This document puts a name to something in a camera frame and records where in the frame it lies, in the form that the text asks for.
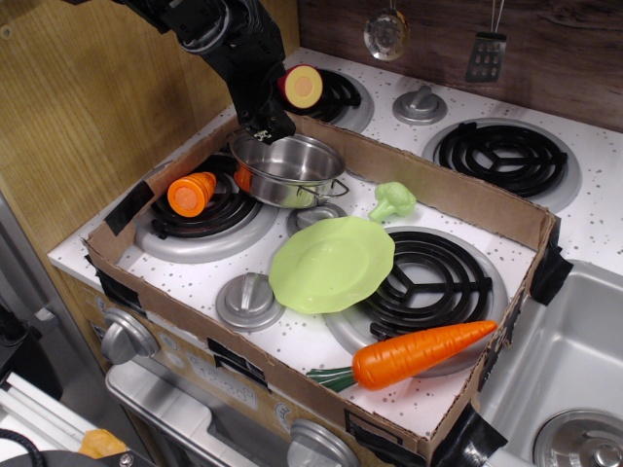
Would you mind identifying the grey stovetop knob front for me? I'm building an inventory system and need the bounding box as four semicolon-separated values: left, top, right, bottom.
215;272;285;333

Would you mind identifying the grey oven knob left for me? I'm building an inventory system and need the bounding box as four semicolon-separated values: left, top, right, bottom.
101;307;160;365

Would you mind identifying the light green plastic plate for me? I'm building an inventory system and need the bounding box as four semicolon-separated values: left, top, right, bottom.
269;216;395;314

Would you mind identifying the black cable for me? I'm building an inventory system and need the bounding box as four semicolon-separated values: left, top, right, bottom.
0;427;48;467

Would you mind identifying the black burner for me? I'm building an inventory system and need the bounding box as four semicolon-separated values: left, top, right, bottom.
325;227;508;354
277;68;374;133
134;152;279;264
422;118;582;212

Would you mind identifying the brown cardboard fence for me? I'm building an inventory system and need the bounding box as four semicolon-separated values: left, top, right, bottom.
86;117;560;466

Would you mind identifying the orange toy carrot half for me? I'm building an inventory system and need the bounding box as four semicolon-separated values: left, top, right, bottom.
166;172;217;218

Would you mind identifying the red yellow toy fruit half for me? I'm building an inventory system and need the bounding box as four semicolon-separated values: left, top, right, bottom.
277;64;323;109

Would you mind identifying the back right black burner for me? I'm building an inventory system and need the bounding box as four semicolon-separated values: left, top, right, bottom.
422;118;582;212

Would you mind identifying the silver sink drain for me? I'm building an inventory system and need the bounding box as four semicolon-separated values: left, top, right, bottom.
531;410;622;466

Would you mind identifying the back left black burner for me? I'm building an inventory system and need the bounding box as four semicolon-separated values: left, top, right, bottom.
277;68;374;133

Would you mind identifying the grey stovetop knob middle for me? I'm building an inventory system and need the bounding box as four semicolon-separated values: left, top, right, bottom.
286;202;347;236

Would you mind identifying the silver toy sink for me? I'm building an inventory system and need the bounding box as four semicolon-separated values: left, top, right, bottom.
479;261;622;466

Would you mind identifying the grey stovetop knob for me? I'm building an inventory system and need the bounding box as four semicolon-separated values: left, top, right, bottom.
392;86;448;126
215;272;285;333
286;202;347;236

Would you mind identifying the front left black burner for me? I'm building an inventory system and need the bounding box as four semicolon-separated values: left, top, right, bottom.
134;152;279;264

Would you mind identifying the green toy broccoli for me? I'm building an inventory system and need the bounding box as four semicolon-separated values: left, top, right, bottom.
368;182;417;223

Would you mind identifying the silver oven door handle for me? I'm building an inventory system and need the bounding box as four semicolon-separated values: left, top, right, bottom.
106;361;261;466

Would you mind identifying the hanging metal strainer spoon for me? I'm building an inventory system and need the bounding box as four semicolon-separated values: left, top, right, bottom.
363;1;410;61

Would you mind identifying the small steel pot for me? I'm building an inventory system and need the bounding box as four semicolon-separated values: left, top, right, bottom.
228;131;349;209

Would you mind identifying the grey oven knob right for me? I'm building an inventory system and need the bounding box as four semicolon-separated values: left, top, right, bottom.
286;418;360;467

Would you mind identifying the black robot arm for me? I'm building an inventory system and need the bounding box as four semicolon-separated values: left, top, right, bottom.
122;1;296;145

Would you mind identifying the grey stovetop knob back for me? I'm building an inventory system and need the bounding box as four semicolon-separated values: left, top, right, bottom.
392;86;448;126

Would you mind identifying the orange sponge piece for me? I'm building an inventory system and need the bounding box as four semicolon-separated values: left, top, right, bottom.
78;428;128;459

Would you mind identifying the front right black burner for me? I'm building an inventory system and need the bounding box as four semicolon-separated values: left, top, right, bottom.
325;227;508;354

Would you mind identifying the grey oven knob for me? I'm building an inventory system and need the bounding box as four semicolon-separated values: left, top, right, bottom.
286;418;360;467
101;307;160;365

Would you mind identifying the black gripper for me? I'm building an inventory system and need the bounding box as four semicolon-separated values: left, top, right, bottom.
224;46;296;144

